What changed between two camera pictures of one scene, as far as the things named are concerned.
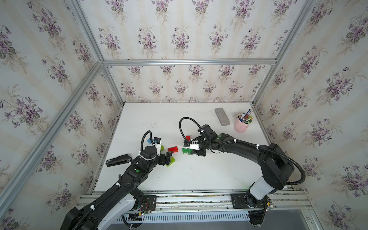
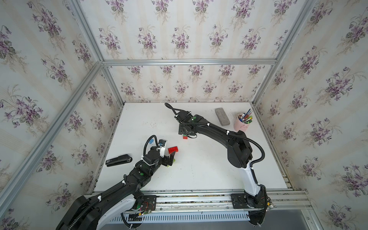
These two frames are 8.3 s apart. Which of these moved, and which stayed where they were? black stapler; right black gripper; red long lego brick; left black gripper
Moved: right black gripper
Stayed: left black gripper; black stapler; red long lego brick
